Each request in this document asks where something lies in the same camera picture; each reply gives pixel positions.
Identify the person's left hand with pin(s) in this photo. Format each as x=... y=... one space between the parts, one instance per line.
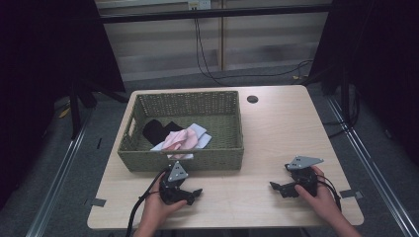
x=159 y=205

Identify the black curtain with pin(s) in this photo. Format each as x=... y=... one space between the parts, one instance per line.
x=49 y=65
x=375 y=59

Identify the white wall socket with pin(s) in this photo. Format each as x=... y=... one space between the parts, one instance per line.
x=199 y=4

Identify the black sock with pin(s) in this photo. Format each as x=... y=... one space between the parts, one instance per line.
x=158 y=131

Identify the black metal stand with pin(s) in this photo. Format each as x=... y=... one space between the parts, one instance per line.
x=79 y=98
x=342 y=95

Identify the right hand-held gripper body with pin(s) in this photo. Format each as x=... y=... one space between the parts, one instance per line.
x=301 y=174

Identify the pink sock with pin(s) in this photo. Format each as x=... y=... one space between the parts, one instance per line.
x=180 y=140

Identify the person's right hand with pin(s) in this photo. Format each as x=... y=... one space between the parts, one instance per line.
x=321 y=200

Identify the black horizontal bar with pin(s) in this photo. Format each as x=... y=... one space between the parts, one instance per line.
x=214 y=13

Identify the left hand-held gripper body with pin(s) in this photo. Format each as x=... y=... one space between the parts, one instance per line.
x=174 y=187

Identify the green woven basket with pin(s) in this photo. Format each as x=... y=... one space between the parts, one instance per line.
x=184 y=131

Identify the grey tape strip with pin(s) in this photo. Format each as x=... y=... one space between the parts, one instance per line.
x=98 y=202
x=351 y=194

